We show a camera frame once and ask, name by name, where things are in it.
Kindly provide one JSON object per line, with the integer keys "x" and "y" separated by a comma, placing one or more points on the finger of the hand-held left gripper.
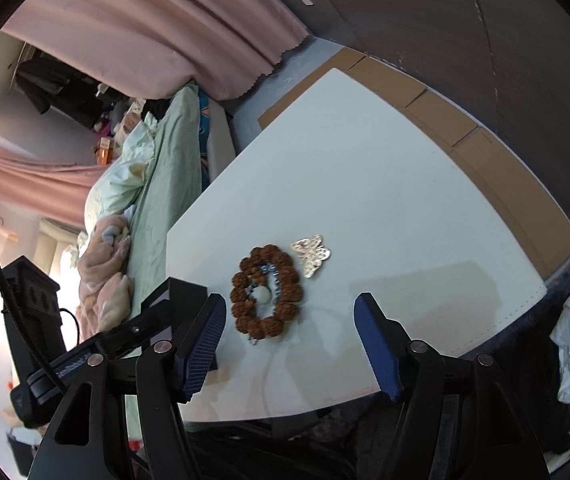
{"x": 135, "y": 332}

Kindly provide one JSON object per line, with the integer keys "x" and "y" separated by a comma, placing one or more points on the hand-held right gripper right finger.
{"x": 377, "y": 347}

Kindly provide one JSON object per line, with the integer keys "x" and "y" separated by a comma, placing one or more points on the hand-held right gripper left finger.
{"x": 200, "y": 347}

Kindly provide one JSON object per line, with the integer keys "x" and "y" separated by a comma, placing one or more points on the black gift box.
{"x": 187, "y": 297}

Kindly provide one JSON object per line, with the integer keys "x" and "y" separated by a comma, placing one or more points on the white butterfly hair clip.
{"x": 311, "y": 255}

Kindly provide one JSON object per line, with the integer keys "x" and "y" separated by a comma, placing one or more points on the pink fleece blanket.
{"x": 102, "y": 270}

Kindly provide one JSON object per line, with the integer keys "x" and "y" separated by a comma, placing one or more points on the narrow pink curtain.
{"x": 25, "y": 175}

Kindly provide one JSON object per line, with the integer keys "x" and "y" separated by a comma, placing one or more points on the pale green duvet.
{"x": 120, "y": 175}

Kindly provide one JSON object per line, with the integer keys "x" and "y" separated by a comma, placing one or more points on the white table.
{"x": 390, "y": 185}

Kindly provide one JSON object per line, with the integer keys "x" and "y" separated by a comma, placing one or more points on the bed with green sheet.
{"x": 170, "y": 170}

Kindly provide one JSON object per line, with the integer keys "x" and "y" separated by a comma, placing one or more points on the orange box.
{"x": 104, "y": 153}

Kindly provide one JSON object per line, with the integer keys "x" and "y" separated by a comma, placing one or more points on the hanging dark clothes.
{"x": 60, "y": 87}

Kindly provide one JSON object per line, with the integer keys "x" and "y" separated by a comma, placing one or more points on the black garment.
{"x": 157, "y": 105}

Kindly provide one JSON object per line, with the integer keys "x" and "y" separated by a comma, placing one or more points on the flattened brown cardboard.
{"x": 510, "y": 160}

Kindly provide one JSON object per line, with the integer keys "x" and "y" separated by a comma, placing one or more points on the wide pink curtain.
{"x": 155, "y": 20}

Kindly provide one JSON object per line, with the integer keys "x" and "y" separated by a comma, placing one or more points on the dark brown wardrobe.
{"x": 465, "y": 20}

